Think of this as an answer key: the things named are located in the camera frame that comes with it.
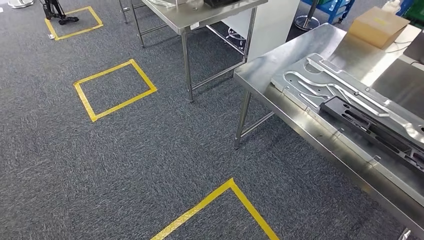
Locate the stainless steel table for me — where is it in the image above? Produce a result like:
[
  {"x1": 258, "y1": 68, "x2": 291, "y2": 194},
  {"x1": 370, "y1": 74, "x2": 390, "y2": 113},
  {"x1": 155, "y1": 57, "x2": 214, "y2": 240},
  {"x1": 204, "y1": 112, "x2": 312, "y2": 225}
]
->
[{"x1": 118, "y1": 0, "x2": 269, "y2": 104}]

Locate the white plastic bottle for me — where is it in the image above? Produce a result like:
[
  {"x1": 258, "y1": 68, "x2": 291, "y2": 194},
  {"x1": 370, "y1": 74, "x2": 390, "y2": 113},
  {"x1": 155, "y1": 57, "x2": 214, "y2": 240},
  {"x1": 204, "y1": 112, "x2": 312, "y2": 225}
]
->
[{"x1": 390, "y1": 0, "x2": 407, "y2": 16}]

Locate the stamped sheet metal panel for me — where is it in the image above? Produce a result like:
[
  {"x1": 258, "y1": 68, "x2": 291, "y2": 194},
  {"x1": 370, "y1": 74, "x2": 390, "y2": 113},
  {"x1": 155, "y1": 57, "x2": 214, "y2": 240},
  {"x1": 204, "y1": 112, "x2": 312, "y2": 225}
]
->
[{"x1": 270, "y1": 52, "x2": 424, "y2": 147}]

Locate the grey laptop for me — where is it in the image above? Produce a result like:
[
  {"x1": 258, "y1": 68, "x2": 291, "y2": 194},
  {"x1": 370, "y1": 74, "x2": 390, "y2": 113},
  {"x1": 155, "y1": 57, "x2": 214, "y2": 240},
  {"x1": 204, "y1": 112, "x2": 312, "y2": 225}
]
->
[{"x1": 402, "y1": 29, "x2": 424, "y2": 65}]

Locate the white board panel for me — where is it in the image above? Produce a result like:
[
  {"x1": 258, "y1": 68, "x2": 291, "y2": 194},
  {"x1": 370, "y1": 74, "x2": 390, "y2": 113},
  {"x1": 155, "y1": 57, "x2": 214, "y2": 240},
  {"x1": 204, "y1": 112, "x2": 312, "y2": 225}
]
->
[{"x1": 221, "y1": 0, "x2": 301, "y2": 62}]

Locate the black item on table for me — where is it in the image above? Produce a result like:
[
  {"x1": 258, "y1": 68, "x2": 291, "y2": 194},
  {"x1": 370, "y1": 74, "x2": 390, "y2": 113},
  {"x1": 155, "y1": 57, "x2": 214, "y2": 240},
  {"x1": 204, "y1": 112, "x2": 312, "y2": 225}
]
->
[{"x1": 203, "y1": 0, "x2": 244, "y2": 8}]

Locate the stainless steel workbench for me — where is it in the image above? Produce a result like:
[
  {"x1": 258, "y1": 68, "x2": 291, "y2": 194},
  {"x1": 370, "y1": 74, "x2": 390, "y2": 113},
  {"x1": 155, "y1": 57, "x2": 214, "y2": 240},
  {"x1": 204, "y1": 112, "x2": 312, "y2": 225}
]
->
[{"x1": 232, "y1": 22, "x2": 424, "y2": 240}]

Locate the green plastic crate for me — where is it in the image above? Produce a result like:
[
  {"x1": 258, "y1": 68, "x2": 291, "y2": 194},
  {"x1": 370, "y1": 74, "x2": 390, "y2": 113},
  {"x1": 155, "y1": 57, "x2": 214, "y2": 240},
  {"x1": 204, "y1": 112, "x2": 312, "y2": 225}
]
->
[{"x1": 402, "y1": 0, "x2": 424, "y2": 24}]

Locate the chrome stool base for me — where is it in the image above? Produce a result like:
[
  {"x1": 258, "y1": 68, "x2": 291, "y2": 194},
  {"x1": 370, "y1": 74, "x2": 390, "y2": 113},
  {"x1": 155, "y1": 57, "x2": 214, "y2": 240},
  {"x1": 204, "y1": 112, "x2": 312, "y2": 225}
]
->
[{"x1": 226, "y1": 28, "x2": 248, "y2": 51}]

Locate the black plastic plate bracket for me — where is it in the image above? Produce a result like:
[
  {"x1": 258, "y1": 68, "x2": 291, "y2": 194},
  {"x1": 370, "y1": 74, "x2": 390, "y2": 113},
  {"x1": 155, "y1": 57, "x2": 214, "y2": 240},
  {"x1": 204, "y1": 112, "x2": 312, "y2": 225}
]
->
[{"x1": 319, "y1": 96, "x2": 424, "y2": 173}]

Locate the round chrome floor base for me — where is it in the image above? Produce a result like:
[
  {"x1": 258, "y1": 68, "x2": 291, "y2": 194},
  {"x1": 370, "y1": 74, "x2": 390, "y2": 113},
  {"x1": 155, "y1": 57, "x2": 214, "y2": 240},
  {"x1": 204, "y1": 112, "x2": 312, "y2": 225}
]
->
[{"x1": 7, "y1": 0, "x2": 35, "y2": 9}]

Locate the black tripod stand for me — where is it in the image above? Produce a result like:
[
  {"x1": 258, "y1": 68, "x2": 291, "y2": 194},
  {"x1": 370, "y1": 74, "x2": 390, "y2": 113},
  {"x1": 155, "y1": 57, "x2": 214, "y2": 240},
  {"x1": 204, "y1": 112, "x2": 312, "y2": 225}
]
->
[{"x1": 39, "y1": 0, "x2": 80, "y2": 26}]

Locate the brown cardboard box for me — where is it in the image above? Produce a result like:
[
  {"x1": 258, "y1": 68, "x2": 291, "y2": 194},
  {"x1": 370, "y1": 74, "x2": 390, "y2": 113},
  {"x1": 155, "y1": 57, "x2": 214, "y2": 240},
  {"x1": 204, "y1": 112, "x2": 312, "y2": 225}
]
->
[{"x1": 347, "y1": 6, "x2": 411, "y2": 51}]

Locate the yellow floor tape square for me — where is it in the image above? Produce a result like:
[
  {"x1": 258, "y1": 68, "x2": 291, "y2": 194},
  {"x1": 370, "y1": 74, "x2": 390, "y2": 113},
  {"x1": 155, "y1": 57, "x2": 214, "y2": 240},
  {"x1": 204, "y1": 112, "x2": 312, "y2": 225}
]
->
[{"x1": 150, "y1": 177, "x2": 281, "y2": 240}]

